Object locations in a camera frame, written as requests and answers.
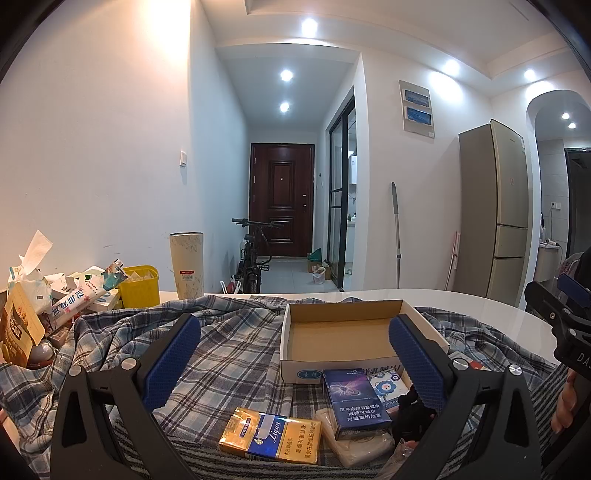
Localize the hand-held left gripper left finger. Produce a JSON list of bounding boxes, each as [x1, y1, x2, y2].
[[50, 313, 204, 480]]

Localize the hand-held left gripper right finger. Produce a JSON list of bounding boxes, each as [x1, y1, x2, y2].
[[376, 313, 543, 480]]

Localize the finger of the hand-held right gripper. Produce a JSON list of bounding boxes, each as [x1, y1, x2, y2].
[[556, 273, 591, 315], [524, 280, 579, 332]]

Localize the cartoon flower tissue pack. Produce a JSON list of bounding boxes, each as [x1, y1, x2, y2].
[[367, 373, 413, 409]]

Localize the black fabric item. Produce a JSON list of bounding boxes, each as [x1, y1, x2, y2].
[[396, 390, 437, 457]]

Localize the cardboard box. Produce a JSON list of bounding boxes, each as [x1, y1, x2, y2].
[[279, 299, 451, 385]]

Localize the person's right hand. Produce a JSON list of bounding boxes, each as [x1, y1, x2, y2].
[[551, 368, 579, 433]]

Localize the bag of clothes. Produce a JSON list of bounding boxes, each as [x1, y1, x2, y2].
[[561, 251, 588, 278]]

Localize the white sink cabinet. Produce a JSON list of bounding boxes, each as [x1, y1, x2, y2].
[[538, 240, 563, 282]]

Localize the blue plaid cloth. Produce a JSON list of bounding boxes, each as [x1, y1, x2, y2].
[[0, 295, 561, 480]]

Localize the yellow plastic container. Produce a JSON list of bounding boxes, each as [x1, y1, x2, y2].
[[117, 265, 160, 308]]

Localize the small white box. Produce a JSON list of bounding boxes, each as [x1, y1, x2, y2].
[[95, 288, 123, 312]]

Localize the beige marbled tumbler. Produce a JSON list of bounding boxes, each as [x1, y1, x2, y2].
[[168, 232, 205, 303]]

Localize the white plastic-wrapped packet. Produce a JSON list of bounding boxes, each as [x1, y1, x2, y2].
[[315, 407, 396, 468]]

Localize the pink white folded rack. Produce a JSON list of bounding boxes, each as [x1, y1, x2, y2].
[[445, 231, 462, 291]]

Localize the teal packet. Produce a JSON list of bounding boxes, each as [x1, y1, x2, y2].
[[102, 258, 129, 291]]

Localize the beige refrigerator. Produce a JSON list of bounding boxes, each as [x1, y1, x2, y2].
[[458, 119, 529, 305]]

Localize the yellow and blue cigarette pack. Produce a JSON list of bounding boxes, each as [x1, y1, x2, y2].
[[218, 407, 322, 466]]

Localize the black bicycle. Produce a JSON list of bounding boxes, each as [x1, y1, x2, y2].
[[231, 218, 284, 294]]

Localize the pink round object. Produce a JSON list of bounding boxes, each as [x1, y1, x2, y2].
[[28, 342, 57, 367]]

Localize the grey mop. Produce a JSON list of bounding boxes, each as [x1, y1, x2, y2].
[[391, 182, 403, 289]]

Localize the boxes on hallway floor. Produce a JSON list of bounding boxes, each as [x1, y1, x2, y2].
[[307, 248, 333, 284]]

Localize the tissue box with tissue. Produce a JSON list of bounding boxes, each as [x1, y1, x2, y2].
[[7, 230, 54, 319]]

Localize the orange brown paper bag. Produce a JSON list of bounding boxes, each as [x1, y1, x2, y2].
[[0, 282, 47, 366]]

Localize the black-framed glass sliding door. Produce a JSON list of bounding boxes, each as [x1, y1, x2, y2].
[[325, 92, 357, 291]]

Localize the dark red entrance door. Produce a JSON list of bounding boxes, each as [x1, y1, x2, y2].
[[250, 143, 315, 257]]

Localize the wall electrical panel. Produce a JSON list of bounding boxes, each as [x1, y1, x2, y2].
[[399, 79, 435, 138]]

